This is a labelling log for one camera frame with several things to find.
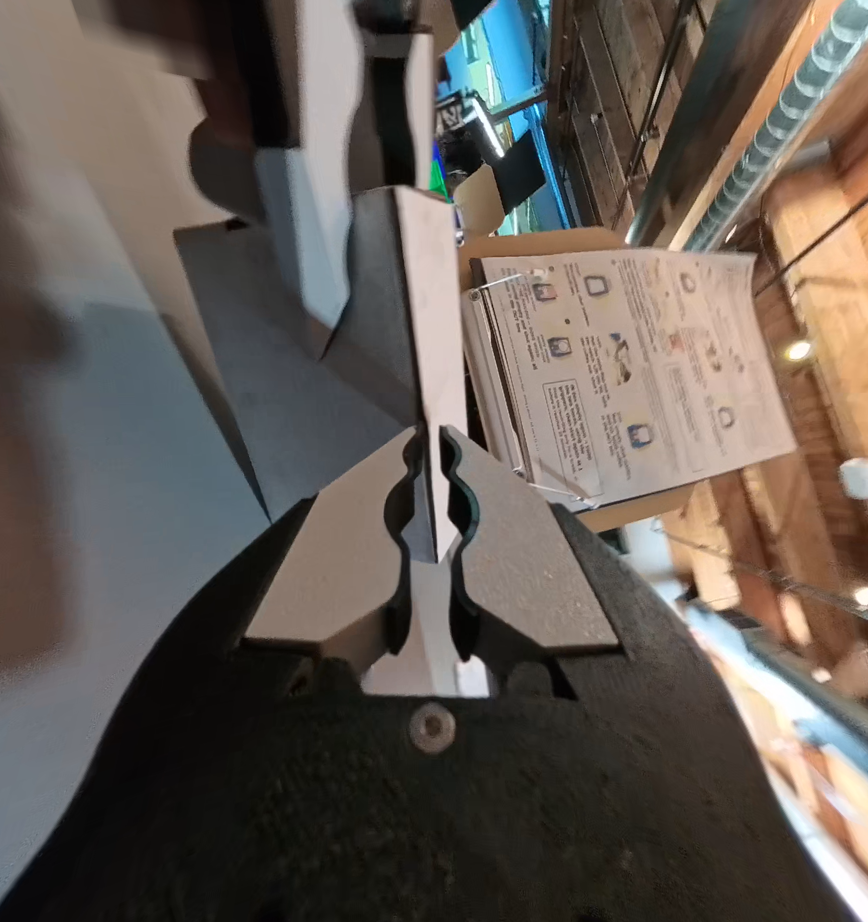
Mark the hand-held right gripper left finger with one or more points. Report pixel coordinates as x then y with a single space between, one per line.
333 569

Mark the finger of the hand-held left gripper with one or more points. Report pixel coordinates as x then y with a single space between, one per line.
322 180
421 108

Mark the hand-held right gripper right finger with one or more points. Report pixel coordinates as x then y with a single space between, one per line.
534 576

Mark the white cardboard mailer box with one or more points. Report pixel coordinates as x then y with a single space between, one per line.
434 324

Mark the grey desk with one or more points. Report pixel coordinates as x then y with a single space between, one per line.
153 504

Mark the white instruction sheet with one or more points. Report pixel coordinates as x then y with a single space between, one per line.
657 360

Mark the ceiling light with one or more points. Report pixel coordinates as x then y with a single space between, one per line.
866 596
798 350

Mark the white ceiling device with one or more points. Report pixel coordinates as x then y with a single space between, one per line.
860 477

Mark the silver spiral duct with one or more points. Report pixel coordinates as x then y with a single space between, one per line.
787 108

